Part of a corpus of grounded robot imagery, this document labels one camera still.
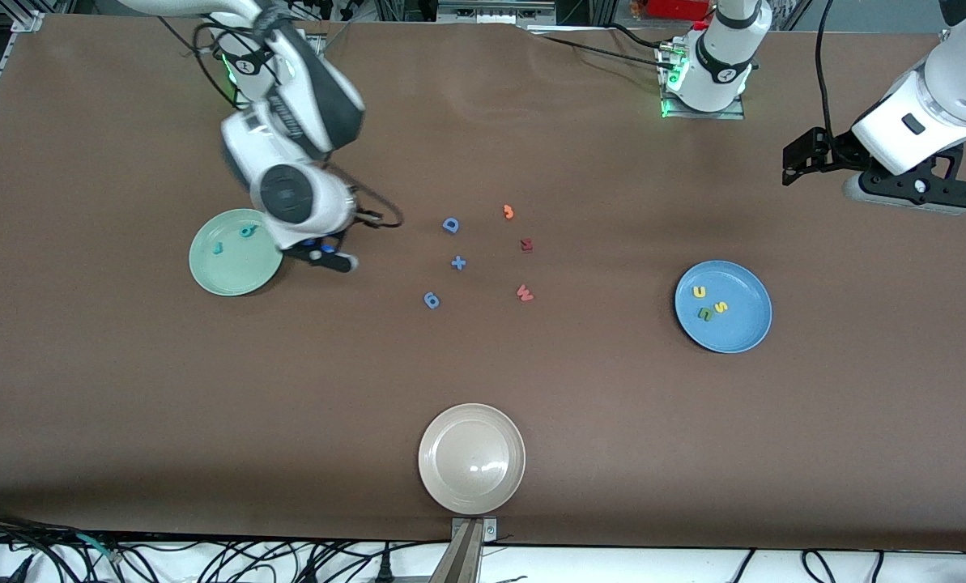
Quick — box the blue plate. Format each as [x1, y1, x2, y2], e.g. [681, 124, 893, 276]
[674, 259, 773, 355]

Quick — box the aluminium frame bar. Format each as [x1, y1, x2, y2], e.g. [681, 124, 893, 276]
[436, 0, 558, 27]

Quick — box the teal cable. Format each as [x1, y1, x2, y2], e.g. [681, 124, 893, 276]
[74, 530, 123, 565]

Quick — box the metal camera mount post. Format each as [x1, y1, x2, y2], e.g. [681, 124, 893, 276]
[428, 516, 500, 583]

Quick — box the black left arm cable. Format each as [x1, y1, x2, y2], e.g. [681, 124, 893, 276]
[813, 0, 840, 134]

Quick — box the brown table mat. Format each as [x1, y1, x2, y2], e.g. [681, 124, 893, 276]
[0, 15, 966, 553]

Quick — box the beige plate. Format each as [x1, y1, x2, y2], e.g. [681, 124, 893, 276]
[418, 403, 526, 516]

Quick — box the pale green plate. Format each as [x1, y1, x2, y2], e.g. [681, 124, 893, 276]
[189, 208, 286, 297]

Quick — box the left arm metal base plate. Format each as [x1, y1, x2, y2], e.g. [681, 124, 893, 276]
[661, 45, 747, 121]

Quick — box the red box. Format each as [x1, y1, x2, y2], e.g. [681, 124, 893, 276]
[645, 0, 714, 21]

